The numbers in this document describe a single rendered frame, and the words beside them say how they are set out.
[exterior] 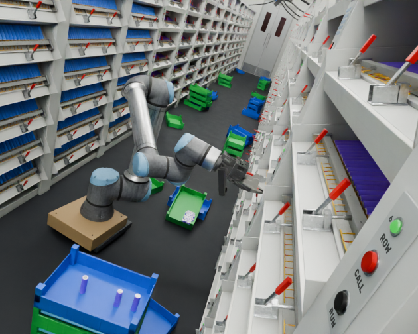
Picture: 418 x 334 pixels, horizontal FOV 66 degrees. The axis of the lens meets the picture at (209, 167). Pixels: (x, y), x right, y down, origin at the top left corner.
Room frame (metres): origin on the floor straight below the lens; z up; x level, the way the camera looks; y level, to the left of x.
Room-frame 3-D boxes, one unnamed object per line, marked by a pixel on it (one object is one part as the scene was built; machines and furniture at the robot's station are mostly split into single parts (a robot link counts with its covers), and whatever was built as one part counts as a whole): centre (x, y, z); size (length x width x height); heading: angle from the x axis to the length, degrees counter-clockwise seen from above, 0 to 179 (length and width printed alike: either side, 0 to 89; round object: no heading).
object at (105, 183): (1.53, 0.53, 0.32); 0.17 x 0.15 x 0.18; 120
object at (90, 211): (1.52, 0.53, 0.18); 0.19 x 0.19 x 0.10
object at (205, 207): (2.12, 0.04, 0.04); 0.30 x 0.20 x 0.08; 85
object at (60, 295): (0.70, 0.19, 0.52); 0.30 x 0.20 x 0.08; 89
